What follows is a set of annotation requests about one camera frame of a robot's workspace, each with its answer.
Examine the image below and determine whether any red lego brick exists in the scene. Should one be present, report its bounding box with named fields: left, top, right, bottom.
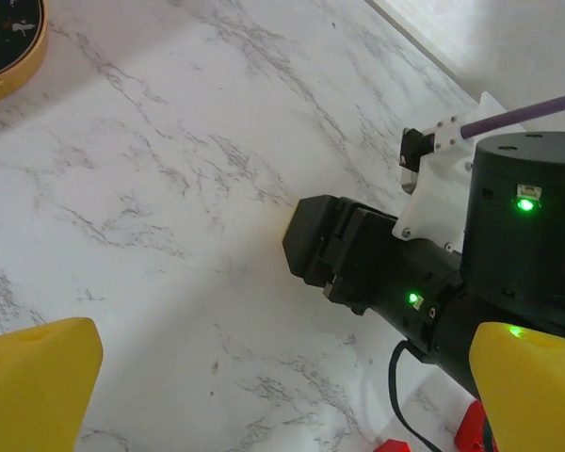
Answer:
left=374, top=437, right=412, bottom=452
left=454, top=399, right=499, bottom=452

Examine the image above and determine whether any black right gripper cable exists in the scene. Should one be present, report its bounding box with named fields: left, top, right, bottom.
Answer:
left=388, top=338, right=495, bottom=452

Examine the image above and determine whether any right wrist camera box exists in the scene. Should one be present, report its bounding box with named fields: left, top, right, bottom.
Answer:
left=393, top=91, right=500, bottom=246

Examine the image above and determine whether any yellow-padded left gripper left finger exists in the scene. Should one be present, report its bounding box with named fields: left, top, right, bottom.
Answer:
left=0, top=317, right=105, bottom=452

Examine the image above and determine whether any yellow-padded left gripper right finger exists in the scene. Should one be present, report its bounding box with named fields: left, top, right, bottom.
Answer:
left=468, top=322, right=565, bottom=452

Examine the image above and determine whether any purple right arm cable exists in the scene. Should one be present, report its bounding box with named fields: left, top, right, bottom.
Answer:
left=459, top=90, right=565, bottom=138

